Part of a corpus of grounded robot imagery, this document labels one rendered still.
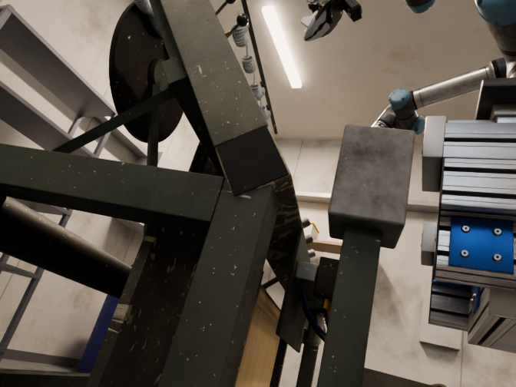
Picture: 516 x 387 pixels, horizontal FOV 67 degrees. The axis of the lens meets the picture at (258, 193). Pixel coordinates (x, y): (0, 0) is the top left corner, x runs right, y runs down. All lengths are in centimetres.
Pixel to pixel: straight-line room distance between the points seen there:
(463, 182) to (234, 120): 42
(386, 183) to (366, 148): 7
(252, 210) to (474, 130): 41
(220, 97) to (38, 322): 370
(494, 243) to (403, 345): 437
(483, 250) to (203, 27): 72
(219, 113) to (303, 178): 524
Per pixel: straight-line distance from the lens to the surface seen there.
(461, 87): 160
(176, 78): 96
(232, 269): 63
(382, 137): 71
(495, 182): 73
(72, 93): 363
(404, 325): 509
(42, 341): 440
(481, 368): 508
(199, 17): 99
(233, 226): 65
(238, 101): 78
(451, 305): 116
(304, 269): 90
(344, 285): 63
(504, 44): 91
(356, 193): 65
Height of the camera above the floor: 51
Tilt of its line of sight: 23 degrees up
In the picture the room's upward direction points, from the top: 16 degrees clockwise
